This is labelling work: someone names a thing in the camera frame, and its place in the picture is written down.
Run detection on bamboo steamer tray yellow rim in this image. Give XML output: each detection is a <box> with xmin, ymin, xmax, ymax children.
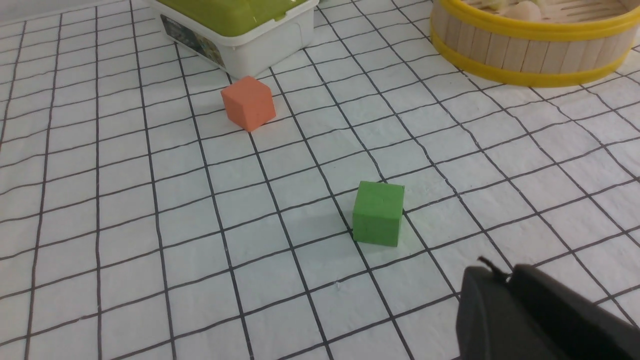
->
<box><xmin>430</xmin><ymin>0</ymin><xmax>640</xmax><ymax>88</ymax></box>

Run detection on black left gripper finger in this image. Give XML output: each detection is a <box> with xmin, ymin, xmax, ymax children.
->
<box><xmin>455</xmin><ymin>256</ymin><xmax>640</xmax><ymax>360</ymax></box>

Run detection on green lidded white box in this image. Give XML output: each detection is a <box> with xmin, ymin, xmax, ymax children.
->
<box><xmin>148</xmin><ymin>0</ymin><xmax>319</xmax><ymax>79</ymax></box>

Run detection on white black-grid tablecloth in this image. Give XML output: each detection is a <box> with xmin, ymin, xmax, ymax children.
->
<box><xmin>0</xmin><ymin>0</ymin><xmax>639</xmax><ymax>360</ymax></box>

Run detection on orange foam cube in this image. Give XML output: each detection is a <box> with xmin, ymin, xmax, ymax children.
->
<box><xmin>221</xmin><ymin>76</ymin><xmax>277</xmax><ymax>133</ymax></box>

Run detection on pale green dumpling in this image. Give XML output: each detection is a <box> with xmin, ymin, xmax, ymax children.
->
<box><xmin>477</xmin><ymin>0</ymin><xmax>509</xmax><ymax>13</ymax></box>

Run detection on pink-white dumpling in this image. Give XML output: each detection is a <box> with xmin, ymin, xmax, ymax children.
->
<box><xmin>498</xmin><ymin>0</ymin><xmax>543</xmax><ymax>22</ymax></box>

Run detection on green foam cube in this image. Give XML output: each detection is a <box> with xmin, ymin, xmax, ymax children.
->
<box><xmin>352</xmin><ymin>180</ymin><xmax>405</xmax><ymax>248</ymax></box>

